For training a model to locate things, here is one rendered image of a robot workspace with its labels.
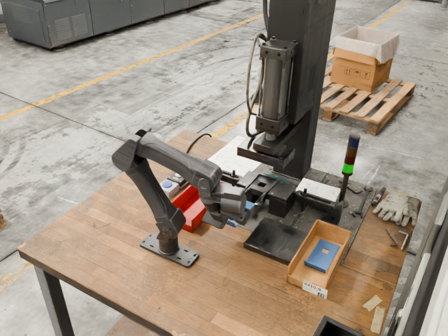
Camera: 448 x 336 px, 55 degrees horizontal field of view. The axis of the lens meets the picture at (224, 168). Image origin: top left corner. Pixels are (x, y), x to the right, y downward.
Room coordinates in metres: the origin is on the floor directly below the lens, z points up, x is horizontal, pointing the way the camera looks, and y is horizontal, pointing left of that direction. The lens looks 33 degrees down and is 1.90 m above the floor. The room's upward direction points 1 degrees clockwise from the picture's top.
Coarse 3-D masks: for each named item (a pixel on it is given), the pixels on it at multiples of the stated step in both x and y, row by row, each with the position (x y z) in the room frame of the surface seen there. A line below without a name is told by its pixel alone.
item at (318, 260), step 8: (320, 240) 1.09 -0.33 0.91; (320, 248) 1.05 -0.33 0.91; (328, 248) 1.05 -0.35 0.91; (336, 248) 1.05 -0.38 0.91; (312, 256) 1.01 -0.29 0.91; (320, 256) 1.01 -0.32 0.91; (328, 256) 1.01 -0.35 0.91; (312, 264) 0.95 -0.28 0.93; (320, 264) 0.98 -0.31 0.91; (328, 264) 0.98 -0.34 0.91
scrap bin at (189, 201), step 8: (184, 192) 1.28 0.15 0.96; (192, 192) 1.33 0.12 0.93; (176, 200) 1.24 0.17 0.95; (184, 200) 1.28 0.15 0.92; (192, 200) 1.30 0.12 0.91; (200, 200) 1.30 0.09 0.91; (184, 208) 1.25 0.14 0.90; (192, 208) 1.25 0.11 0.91; (200, 208) 1.25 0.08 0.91; (192, 216) 1.21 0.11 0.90; (200, 216) 1.16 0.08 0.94; (192, 224) 1.12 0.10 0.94; (200, 224) 1.16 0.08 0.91; (192, 232) 1.12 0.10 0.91
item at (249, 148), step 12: (300, 120) 1.45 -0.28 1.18; (264, 132) 1.34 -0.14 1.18; (288, 132) 1.35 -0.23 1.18; (240, 144) 1.33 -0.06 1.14; (252, 144) 1.33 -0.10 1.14; (264, 144) 1.26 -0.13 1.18; (276, 144) 1.26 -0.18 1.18; (252, 156) 1.28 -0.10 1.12; (264, 156) 1.26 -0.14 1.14; (276, 156) 1.25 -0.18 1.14; (288, 156) 1.26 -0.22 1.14
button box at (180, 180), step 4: (200, 136) 1.80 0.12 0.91; (196, 140) 1.76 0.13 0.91; (192, 144) 1.73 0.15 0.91; (188, 148) 1.68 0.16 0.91; (172, 176) 1.42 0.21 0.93; (172, 180) 1.40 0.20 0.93; (176, 180) 1.40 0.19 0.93; (180, 180) 1.40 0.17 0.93; (184, 180) 1.40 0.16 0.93; (180, 184) 1.38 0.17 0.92; (184, 184) 1.41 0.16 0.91; (180, 188) 1.38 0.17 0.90
